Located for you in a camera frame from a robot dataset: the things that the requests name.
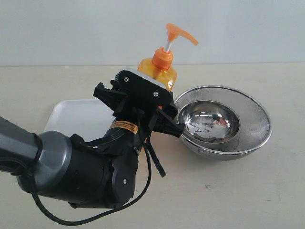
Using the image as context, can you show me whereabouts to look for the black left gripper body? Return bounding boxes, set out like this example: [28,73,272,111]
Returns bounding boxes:
[93,80,184,137]

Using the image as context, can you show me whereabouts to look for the orange pump soap bottle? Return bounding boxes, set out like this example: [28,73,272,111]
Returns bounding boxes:
[137,23,199,91]

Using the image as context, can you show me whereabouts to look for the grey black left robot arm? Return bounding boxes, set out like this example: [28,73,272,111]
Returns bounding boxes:
[0,80,183,209]

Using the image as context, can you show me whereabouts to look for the small shiny steel bowl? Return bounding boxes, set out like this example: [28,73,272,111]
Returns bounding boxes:
[178,100,240,144]

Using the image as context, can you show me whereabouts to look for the steel mesh colander bowl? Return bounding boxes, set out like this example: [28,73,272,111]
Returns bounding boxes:
[174,85,272,161]

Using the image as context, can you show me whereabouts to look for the white rectangular plastic tray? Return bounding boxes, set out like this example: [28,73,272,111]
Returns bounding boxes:
[44,99,114,142]

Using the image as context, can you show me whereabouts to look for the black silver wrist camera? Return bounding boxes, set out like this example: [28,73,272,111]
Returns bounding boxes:
[115,68,173,106]

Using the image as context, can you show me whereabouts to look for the black cable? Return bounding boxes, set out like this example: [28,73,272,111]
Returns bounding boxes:
[30,112,167,226]

